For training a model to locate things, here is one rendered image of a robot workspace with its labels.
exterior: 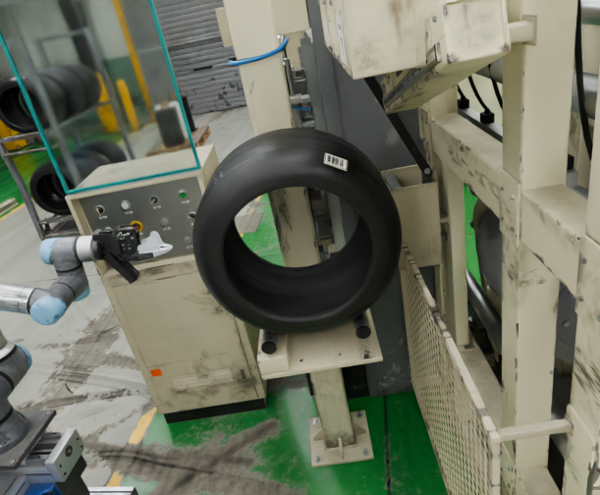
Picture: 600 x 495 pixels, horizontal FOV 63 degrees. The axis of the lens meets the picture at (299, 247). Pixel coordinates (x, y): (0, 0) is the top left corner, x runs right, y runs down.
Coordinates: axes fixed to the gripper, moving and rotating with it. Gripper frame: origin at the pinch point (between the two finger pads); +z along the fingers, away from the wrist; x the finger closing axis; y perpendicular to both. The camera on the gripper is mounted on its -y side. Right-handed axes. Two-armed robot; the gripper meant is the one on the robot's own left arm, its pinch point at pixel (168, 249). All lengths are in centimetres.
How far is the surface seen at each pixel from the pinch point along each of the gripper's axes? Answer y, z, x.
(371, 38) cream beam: 56, 53, -36
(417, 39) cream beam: 56, 61, -36
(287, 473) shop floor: -119, 26, 14
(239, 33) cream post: 54, 25, 26
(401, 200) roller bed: 3, 71, 18
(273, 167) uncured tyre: 26.4, 33.0, -10.8
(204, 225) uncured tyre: 12.0, 14.0, -10.6
